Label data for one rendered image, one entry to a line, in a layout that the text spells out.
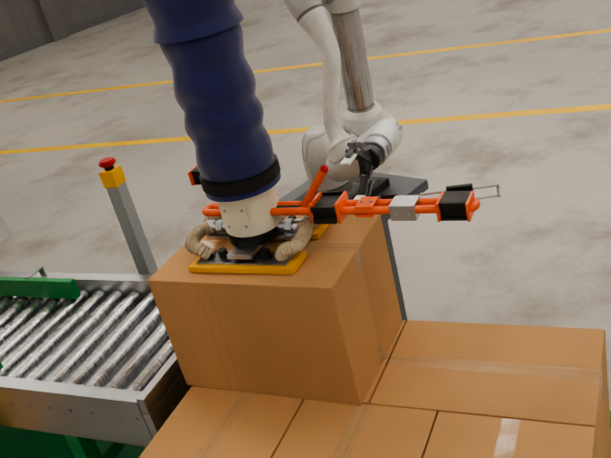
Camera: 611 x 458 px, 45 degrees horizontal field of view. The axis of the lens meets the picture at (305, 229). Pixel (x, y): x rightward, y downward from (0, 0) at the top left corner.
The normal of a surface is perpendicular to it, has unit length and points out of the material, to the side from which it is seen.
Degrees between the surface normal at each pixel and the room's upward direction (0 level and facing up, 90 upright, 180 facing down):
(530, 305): 0
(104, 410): 90
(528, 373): 0
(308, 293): 90
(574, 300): 0
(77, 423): 90
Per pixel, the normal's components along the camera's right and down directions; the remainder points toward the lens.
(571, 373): -0.22, -0.87
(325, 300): -0.40, 0.50
